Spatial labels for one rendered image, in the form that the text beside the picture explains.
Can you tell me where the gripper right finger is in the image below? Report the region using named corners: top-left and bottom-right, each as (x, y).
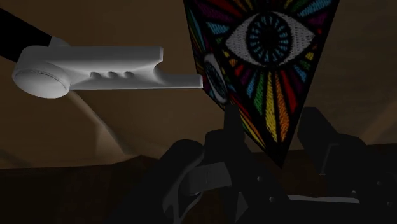
top-left (296, 106), bottom-right (397, 224)

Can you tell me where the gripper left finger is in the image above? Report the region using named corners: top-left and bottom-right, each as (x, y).
top-left (114, 104), bottom-right (290, 224)

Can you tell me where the eye patterned robot stand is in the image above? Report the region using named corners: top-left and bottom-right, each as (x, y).
top-left (183, 0), bottom-right (340, 169)

